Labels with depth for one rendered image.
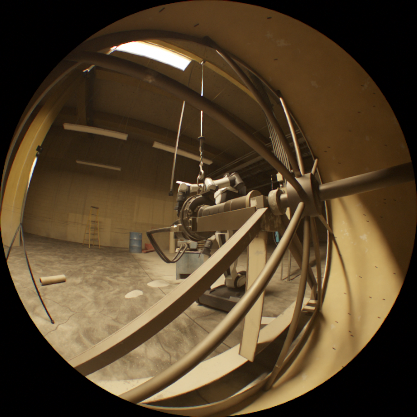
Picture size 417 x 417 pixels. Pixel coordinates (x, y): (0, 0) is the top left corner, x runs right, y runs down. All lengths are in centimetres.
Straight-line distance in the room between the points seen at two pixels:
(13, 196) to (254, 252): 481
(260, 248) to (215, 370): 58
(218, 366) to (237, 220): 67
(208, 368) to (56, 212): 921
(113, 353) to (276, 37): 129
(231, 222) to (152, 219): 831
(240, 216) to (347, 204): 97
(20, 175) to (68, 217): 505
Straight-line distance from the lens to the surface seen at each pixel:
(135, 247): 637
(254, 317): 65
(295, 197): 49
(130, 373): 100
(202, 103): 25
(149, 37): 51
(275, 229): 60
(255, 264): 57
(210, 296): 158
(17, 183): 474
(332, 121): 125
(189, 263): 268
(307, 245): 50
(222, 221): 65
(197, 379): 72
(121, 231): 853
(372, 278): 121
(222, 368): 77
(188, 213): 86
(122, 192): 883
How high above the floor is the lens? 78
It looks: 12 degrees up
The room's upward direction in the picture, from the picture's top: 1 degrees clockwise
